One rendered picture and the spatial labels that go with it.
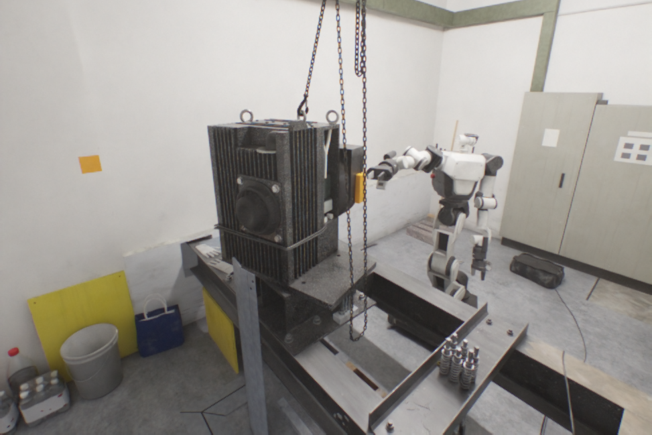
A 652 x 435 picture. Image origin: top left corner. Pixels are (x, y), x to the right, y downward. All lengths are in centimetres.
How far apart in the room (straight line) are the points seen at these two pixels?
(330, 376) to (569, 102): 323
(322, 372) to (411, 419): 38
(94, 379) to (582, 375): 251
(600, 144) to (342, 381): 312
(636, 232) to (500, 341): 236
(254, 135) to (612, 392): 181
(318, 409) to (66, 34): 226
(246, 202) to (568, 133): 318
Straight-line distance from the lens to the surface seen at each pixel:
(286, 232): 140
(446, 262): 232
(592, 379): 182
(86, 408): 262
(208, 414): 228
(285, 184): 132
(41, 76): 227
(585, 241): 399
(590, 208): 389
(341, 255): 177
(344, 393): 143
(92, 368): 247
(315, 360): 153
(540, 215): 401
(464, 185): 216
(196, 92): 246
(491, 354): 171
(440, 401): 146
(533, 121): 388
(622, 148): 376
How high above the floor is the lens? 177
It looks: 18 degrees down
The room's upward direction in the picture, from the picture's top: straight up
